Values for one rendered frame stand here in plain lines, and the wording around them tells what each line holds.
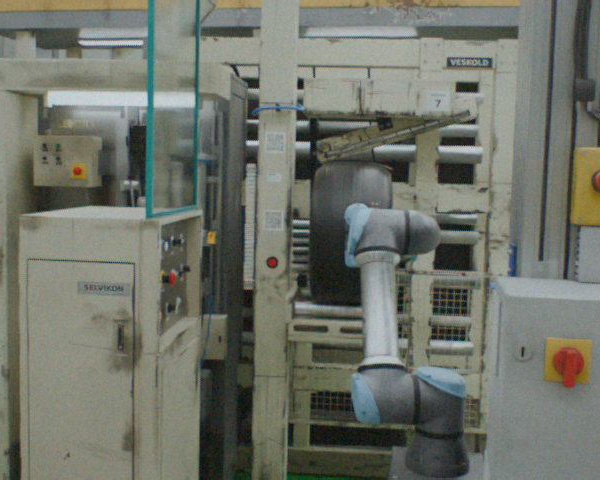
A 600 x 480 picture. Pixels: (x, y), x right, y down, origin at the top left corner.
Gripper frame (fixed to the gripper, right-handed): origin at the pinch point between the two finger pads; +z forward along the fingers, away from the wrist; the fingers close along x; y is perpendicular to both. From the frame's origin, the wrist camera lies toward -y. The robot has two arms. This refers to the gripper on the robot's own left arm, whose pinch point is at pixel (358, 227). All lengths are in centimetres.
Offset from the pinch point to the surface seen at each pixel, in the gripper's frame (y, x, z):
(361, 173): 20.2, -0.4, 12.0
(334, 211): 5.5, 8.5, 2.7
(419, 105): 52, -22, 41
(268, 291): -24.2, 33.2, 24.0
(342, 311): -30.1, 4.8, 16.9
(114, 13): 249, 277, 537
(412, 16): 241, -43, 511
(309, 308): -29.5, 16.9, 16.9
